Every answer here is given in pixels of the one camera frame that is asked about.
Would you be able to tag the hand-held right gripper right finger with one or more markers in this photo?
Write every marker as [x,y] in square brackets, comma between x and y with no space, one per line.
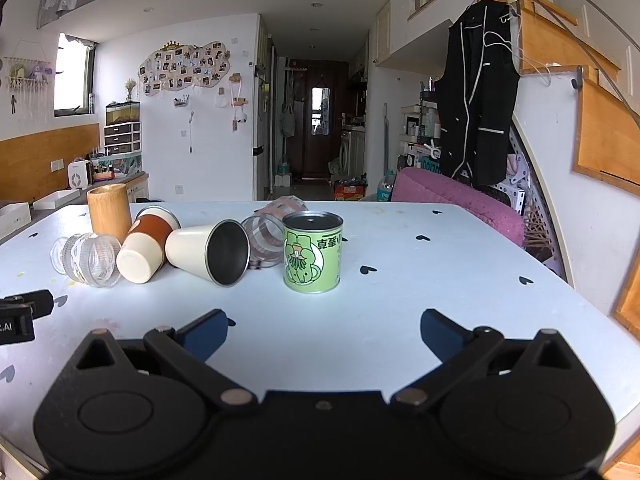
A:
[444,334]

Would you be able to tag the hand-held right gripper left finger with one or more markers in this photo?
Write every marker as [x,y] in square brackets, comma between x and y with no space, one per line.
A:
[204,334]

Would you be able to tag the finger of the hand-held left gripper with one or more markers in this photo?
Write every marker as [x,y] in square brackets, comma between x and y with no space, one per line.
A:
[35,303]

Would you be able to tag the white metal cup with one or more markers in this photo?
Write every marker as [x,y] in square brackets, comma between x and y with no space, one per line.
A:
[212,254]

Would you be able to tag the clear ribbed glass cup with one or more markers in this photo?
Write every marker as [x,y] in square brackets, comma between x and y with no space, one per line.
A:
[90,260]

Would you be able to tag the brown and white paper cup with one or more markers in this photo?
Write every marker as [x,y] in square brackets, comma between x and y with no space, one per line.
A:
[146,249]

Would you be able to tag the bamboo wooden cup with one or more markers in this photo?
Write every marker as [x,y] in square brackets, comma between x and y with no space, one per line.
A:
[109,212]

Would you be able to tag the clear pink striped glass cup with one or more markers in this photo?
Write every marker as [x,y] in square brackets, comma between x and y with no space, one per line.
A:
[270,234]

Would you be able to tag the flat white box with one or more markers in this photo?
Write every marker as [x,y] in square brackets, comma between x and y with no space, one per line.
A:
[12,217]
[56,199]

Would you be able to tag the pink chair cushion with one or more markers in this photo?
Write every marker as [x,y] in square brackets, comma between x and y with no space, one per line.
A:
[460,202]

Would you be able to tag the green printed tin can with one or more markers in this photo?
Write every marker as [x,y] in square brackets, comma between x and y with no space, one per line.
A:
[313,254]

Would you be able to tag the small white appliance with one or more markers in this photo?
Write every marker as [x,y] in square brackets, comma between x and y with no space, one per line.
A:
[80,175]

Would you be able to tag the large water bottle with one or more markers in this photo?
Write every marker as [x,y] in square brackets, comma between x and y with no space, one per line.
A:
[385,189]

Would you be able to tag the red snack bag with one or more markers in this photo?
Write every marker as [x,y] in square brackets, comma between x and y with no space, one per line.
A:
[350,190]

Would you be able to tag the white drawer unit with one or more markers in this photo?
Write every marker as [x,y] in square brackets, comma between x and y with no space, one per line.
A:
[121,139]

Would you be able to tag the washing machine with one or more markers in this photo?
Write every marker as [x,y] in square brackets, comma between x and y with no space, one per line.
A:
[352,152]

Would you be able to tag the glass fish tank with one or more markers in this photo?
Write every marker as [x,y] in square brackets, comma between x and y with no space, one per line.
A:
[122,112]

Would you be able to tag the storage shelf rack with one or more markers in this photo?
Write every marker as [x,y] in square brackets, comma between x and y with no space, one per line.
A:
[422,125]

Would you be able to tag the refrigerator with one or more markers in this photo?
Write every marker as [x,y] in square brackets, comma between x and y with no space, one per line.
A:
[262,130]

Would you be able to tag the hanging grey bag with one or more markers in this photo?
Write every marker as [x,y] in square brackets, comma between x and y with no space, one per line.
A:
[287,120]

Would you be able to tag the window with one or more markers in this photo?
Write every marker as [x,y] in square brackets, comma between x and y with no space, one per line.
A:
[72,75]

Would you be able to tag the dark wooden door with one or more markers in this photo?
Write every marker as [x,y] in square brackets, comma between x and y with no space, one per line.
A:
[306,125]

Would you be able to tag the black jacket with white trim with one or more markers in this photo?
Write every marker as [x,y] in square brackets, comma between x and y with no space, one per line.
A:
[477,100]

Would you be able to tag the door mirror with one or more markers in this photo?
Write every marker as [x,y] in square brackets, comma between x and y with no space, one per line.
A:
[320,110]

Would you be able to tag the wooden staircase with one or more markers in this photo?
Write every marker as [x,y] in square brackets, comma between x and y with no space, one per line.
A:
[600,125]

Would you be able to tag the wall hanging rack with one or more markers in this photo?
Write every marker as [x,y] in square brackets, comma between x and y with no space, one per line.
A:
[27,80]

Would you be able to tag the photo collage wall board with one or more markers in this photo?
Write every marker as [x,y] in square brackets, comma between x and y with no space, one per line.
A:
[185,67]

